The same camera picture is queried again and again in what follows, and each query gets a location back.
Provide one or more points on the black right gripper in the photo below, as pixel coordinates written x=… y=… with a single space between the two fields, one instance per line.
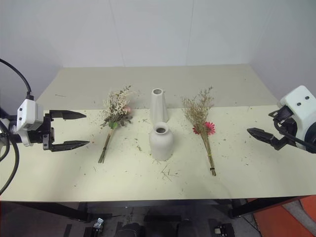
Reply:
x=286 y=121

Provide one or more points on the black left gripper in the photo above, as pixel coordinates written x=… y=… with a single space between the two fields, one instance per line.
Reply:
x=47 y=135

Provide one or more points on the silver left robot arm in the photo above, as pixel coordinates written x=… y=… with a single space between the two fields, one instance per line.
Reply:
x=6 y=124

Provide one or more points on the tall slim white vase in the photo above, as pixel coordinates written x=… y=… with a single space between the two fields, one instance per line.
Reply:
x=158 y=106

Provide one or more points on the round white vase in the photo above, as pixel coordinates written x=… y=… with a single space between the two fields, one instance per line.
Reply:
x=161 y=144

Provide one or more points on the dried bouquet with pink rose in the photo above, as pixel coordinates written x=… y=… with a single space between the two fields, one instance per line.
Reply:
x=118 y=108

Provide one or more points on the dried bouquet with red daisy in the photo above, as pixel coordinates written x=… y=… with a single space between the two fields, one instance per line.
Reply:
x=201 y=116

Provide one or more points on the orange floor mat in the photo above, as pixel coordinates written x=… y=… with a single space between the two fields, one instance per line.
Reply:
x=284 y=219

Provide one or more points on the silver metal clamp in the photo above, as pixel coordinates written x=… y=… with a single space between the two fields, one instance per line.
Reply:
x=98 y=223

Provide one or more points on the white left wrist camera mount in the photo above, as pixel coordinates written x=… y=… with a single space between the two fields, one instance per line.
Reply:
x=27 y=112

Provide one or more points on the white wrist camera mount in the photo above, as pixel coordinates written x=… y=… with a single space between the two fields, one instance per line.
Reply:
x=27 y=112
x=300 y=103

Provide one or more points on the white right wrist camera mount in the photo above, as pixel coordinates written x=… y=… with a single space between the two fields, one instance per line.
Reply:
x=300 y=103

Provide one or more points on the black table frame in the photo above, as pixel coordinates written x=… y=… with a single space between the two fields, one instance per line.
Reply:
x=49 y=209

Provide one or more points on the black bracket with white patch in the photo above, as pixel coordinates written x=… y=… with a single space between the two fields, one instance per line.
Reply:
x=222 y=229

